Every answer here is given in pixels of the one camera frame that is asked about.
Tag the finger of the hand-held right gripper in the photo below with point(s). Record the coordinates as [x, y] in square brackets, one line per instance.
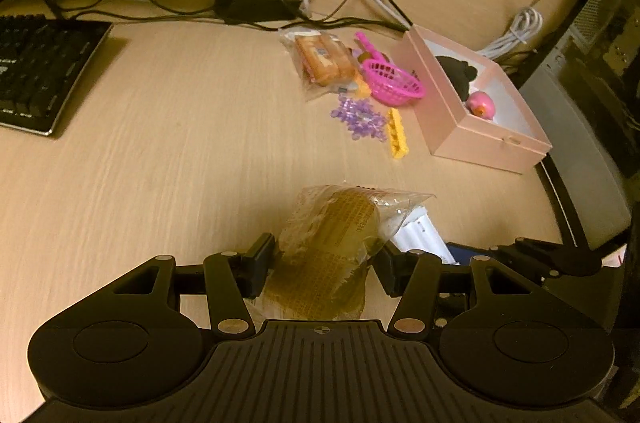
[550, 257]

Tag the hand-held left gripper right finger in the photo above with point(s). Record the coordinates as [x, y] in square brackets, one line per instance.
[387, 270]

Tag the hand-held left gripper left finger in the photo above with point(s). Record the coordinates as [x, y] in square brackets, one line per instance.
[262, 255]

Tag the white packet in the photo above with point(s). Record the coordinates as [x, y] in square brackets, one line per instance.
[420, 233]

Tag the clear snack packet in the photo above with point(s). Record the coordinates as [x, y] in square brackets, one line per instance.
[325, 248]

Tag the pink box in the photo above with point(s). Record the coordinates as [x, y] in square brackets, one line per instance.
[480, 138]

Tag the purple bead toy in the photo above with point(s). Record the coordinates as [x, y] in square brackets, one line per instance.
[357, 118]

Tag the cake snack packet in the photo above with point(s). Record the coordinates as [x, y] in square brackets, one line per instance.
[322, 58]

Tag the yellow toy block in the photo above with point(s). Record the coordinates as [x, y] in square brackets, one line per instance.
[397, 135]

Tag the glass-sided computer case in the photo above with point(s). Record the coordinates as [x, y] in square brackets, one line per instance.
[590, 93]

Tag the pink plastic basket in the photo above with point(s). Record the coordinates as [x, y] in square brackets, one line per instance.
[392, 85]

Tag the black soft object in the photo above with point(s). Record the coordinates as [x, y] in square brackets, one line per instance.
[457, 73]

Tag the black power adapter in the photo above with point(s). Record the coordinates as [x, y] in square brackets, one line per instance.
[250, 5]

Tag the black keyboard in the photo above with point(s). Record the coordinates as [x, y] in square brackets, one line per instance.
[40, 68]

